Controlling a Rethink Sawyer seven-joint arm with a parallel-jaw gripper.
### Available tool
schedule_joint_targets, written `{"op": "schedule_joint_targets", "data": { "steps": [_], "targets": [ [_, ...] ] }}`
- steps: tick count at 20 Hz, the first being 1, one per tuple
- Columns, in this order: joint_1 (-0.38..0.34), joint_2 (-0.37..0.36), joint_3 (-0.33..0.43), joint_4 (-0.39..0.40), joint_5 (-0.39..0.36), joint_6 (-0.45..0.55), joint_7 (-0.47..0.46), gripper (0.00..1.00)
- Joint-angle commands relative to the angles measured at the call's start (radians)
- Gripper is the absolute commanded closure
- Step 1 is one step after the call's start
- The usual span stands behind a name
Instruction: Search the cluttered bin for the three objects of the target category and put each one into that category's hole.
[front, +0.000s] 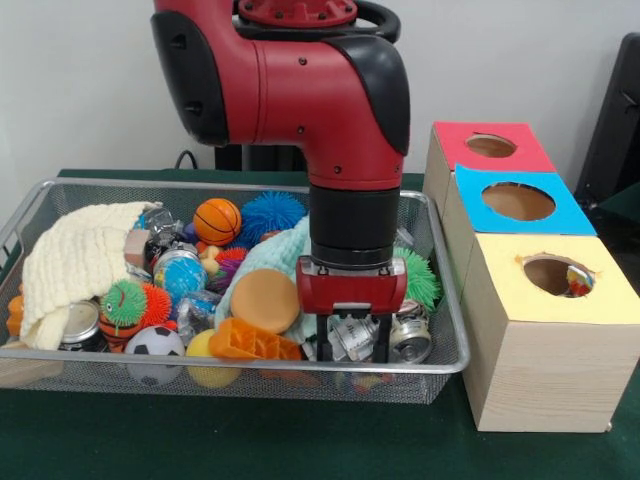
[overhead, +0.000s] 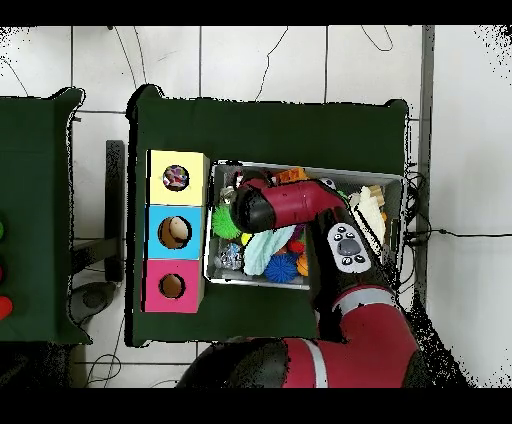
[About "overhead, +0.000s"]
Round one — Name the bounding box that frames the light blue cloth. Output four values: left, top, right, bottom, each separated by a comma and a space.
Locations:
242, 224, 297, 277

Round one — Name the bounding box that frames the multicolour spotted cloth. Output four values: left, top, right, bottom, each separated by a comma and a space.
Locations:
162, 164, 190, 192

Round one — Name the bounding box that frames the wooden box with three holes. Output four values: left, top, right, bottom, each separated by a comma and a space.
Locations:
141, 149, 211, 314

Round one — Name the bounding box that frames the clear mesh bin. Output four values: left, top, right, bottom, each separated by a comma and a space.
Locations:
202, 159, 407, 297

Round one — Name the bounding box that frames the orange plastic block toy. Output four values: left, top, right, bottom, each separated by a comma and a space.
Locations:
275, 167, 309, 184

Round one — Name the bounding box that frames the green spiky ball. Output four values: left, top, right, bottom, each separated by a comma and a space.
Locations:
211, 204, 242, 240

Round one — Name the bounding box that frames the dark green table cloth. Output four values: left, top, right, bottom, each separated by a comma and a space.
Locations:
0, 86, 93, 347
124, 83, 410, 357

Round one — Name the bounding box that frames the blue spiky ball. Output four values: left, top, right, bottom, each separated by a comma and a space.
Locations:
263, 252, 299, 284

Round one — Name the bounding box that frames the cream white cloth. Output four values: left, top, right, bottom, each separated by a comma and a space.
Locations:
347, 185, 388, 257

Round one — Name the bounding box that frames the black flat stand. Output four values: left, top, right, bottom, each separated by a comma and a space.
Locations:
104, 139, 126, 283

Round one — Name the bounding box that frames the grey round base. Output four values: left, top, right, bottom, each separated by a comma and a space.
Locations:
67, 280, 117, 325

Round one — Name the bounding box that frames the black cable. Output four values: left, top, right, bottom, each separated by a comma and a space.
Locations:
403, 228, 512, 241

